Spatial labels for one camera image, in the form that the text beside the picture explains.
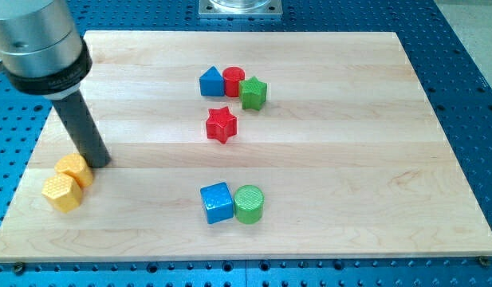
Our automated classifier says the red star block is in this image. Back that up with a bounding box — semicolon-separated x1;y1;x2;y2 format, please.
206;106;238;144

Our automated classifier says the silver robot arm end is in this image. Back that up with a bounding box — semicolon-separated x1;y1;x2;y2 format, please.
0;0;92;100

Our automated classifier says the green star block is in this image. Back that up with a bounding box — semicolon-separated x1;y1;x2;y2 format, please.
238;77;267;111

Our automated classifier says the light wooden board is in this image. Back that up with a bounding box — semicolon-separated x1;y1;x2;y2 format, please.
0;30;492;262

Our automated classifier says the green cylinder block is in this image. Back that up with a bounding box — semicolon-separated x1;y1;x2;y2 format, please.
234;185;265;224

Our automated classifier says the blue cube block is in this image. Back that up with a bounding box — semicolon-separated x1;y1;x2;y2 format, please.
200;182;234;224

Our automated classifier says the blue triangle block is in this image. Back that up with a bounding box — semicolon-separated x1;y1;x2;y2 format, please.
199;66;224;96

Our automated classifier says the red cylinder block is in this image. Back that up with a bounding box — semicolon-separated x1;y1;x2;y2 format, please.
222;66;245;97

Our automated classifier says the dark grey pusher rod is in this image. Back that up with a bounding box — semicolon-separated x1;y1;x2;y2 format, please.
52;90;111;168

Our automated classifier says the yellow hexagon block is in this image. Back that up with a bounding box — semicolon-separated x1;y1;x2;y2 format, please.
41;174;83;213

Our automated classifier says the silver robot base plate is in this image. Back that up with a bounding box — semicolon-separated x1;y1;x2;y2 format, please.
199;0;283;18

